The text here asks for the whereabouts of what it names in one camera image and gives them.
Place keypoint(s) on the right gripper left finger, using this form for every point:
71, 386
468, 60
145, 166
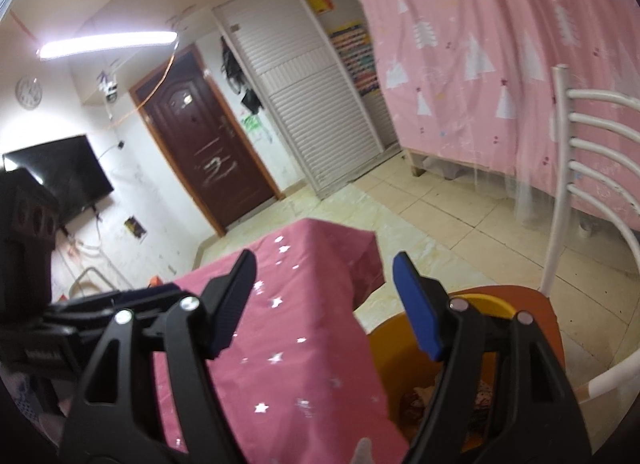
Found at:
147, 395

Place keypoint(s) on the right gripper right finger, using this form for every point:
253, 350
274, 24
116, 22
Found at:
502, 395

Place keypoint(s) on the right hand white glove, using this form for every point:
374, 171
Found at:
363, 452

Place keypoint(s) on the yellow plastic bin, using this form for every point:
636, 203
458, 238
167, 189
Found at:
409, 379

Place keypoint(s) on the white metal chair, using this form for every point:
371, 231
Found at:
595, 294

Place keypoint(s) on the pink star tablecloth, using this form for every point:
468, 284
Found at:
298, 383

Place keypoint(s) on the dark brown door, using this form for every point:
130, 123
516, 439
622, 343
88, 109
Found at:
199, 137

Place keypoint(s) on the ceiling tube light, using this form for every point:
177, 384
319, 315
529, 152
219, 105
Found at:
68, 47

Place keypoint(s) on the black hanging bags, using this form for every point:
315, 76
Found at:
237, 80

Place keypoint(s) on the pink bed curtain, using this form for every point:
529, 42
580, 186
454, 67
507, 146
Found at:
470, 81

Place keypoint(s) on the white louvered wardrobe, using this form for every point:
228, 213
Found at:
284, 47

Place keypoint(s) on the black wall television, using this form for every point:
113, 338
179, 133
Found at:
69, 169

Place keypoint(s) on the round wall clock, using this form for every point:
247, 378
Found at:
28, 93

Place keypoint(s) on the colourful wall poster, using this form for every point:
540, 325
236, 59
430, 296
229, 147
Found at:
353, 45

